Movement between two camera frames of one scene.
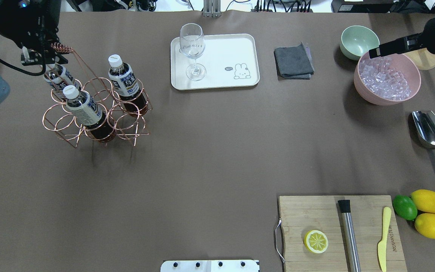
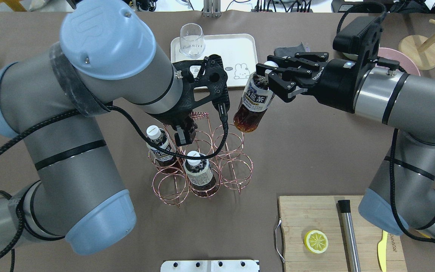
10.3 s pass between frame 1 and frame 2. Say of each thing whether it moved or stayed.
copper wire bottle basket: moved
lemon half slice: stayed
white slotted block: stayed
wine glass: stayed
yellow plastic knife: stayed
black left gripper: moved
